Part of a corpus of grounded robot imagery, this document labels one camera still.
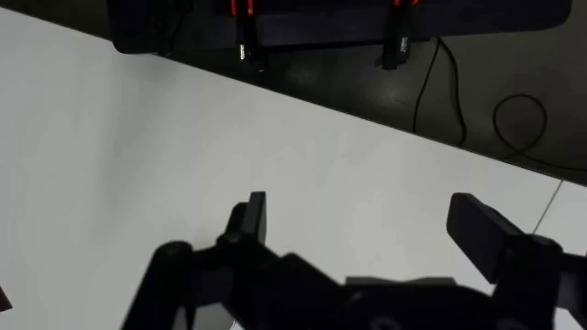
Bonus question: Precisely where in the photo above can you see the black clamp with red handle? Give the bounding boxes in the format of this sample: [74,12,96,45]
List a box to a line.
[229,0,263,69]

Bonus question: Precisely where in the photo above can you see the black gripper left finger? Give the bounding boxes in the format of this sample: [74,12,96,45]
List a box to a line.
[219,190,265,243]

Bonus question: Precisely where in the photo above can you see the black cable on floor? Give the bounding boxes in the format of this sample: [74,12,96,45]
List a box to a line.
[410,36,587,174]

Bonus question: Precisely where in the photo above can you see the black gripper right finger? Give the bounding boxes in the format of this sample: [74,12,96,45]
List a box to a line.
[445,192,555,284]

